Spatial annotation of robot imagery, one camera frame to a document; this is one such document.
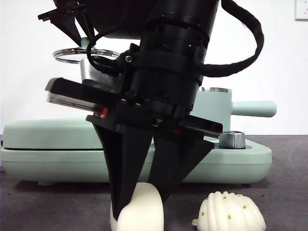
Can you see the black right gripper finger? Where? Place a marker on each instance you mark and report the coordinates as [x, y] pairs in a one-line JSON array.
[[173, 156], [125, 156]]

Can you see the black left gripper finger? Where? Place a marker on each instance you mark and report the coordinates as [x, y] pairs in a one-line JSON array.
[[68, 26], [85, 24]]

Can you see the silver control knob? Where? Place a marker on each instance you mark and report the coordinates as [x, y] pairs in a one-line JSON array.
[[232, 140]]

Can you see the plain white steamed bun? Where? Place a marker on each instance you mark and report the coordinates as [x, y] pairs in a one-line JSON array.
[[144, 211]]

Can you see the ribbed white bun green dots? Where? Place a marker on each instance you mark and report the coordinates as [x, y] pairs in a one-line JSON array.
[[228, 214]]

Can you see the mint green breakfast machine base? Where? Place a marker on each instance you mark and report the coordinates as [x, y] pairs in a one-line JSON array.
[[48, 166]]

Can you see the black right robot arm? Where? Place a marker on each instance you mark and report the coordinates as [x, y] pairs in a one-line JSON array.
[[180, 24]]

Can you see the glass pot lid green knob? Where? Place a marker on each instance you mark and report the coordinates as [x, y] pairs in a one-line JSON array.
[[84, 42]]

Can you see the white wall socket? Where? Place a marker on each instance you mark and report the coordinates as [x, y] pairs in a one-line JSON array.
[[302, 9]]

